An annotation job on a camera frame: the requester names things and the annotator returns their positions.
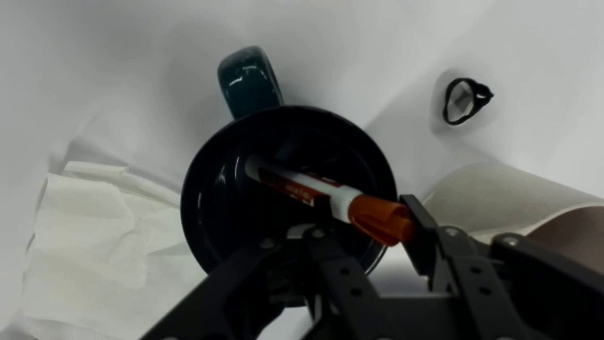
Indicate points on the white paper napkin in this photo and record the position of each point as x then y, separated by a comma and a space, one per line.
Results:
95, 251

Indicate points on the dark teal mug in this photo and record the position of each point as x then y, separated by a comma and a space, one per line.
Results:
214, 200

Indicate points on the cream white cup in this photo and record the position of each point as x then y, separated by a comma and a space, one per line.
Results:
503, 194

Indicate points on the red dry-erase marker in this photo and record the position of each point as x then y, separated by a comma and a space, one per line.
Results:
378, 217

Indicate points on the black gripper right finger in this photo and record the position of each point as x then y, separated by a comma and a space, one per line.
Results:
492, 283

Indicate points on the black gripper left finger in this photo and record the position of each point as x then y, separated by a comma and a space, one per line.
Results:
327, 289

